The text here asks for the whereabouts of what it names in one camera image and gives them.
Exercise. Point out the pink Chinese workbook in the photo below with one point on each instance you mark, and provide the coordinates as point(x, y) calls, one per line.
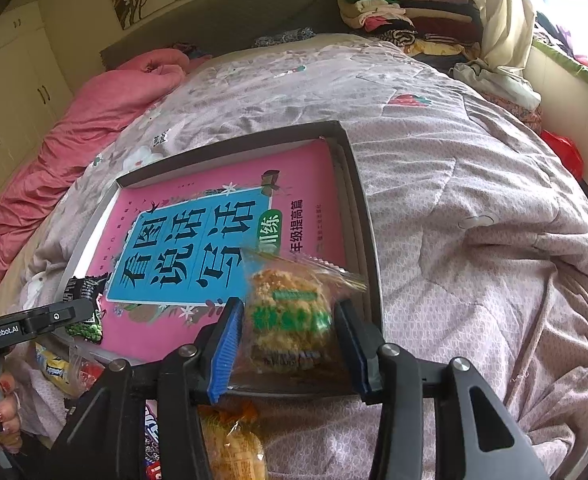
point(172, 251)

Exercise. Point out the dark grey headboard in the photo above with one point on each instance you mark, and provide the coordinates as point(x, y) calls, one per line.
point(223, 26)

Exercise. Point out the Snickers chocolate bar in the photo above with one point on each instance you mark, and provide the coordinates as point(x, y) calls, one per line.
point(151, 445)

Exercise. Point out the red plastic bag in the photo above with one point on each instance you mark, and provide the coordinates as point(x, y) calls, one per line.
point(567, 151)

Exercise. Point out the yellow blue snack packet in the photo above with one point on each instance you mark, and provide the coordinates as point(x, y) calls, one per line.
point(73, 376)

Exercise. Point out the cream curtain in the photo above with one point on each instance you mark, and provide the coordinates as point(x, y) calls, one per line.
point(508, 28)

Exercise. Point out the pink quilt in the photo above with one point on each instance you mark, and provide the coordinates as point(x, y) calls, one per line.
point(101, 109)

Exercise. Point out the green black small snack packet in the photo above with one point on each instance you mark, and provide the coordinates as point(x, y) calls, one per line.
point(89, 324)

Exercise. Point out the meat floss cake snack packet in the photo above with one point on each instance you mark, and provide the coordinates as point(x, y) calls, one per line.
point(289, 345)

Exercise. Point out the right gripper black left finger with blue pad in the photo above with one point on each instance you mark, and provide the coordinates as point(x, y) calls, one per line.
point(104, 436)

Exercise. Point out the folded clothes pile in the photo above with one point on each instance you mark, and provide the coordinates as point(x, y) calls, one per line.
point(433, 28)

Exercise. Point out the left hand red nails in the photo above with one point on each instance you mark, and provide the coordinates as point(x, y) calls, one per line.
point(10, 438)

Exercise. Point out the grey shallow cardboard box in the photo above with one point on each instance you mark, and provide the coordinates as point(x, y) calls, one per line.
point(358, 235)

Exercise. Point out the cream wardrobe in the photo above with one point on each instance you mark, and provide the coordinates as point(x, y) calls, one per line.
point(33, 92)

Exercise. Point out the orange bread roll snack packet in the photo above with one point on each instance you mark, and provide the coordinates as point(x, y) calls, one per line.
point(234, 450)

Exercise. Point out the lilac floral duvet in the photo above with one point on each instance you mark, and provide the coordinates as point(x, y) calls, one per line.
point(480, 232)

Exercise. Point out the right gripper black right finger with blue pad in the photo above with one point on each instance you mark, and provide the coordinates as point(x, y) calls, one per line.
point(476, 437)

